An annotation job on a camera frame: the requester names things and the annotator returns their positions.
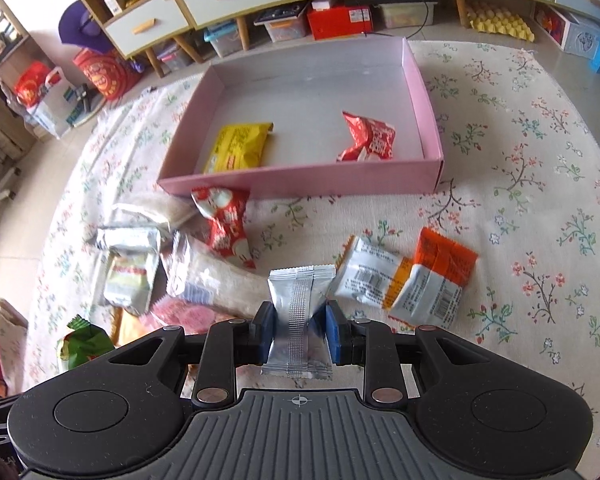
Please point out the white chair base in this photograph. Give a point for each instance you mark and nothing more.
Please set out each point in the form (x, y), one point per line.
(0, 185)

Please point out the red round gift bag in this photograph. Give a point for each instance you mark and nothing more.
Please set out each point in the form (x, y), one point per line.
(105, 75)

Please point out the purple cap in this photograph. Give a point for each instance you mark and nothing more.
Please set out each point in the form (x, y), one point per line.
(72, 25)

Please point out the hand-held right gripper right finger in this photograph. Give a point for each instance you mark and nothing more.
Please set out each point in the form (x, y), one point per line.
(332, 332)

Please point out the clear rice cracker bag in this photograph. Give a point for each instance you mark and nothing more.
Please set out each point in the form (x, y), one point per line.
(220, 275)

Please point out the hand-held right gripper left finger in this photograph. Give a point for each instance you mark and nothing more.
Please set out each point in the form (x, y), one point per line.
(265, 332)

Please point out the beige cloth bag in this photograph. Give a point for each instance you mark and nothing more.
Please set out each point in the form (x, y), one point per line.
(10, 340)

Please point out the beige snack packet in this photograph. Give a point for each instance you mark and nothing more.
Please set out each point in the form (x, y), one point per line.
(155, 210)

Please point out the yellow snack packet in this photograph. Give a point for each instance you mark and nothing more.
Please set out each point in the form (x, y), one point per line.
(237, 147)

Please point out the red cardboard box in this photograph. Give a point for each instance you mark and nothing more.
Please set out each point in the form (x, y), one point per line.
(330, 22)

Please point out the floral mat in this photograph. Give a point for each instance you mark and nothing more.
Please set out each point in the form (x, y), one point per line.
(505, 210)

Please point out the yellow egg tray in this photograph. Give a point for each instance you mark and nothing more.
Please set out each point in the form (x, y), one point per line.
(500, 22)

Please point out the black tray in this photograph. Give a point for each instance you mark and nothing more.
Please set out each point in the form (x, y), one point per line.
(280, 12)

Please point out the orange white snack packet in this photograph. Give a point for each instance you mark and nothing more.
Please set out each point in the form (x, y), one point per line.
(365, 267)
(435, 280)

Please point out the pink snack packet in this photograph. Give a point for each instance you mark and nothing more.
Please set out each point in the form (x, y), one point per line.
(185, 315)

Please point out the yellow-orange snack packet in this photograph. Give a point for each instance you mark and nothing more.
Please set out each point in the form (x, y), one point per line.
(127, 330)

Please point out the clear storage bin blue lid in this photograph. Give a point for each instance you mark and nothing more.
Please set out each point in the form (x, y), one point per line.
(225, 42)

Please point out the wooden bookshelf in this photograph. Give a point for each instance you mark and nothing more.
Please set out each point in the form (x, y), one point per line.
(10, 55)

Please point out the pink cardboard box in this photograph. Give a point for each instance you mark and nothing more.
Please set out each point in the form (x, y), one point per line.
(305, 110)

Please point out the white shopping bag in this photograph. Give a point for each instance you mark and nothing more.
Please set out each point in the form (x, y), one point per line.
(55, 110)

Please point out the red snack packet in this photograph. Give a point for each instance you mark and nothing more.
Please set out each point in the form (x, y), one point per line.
(225, 225)
(375, 140)

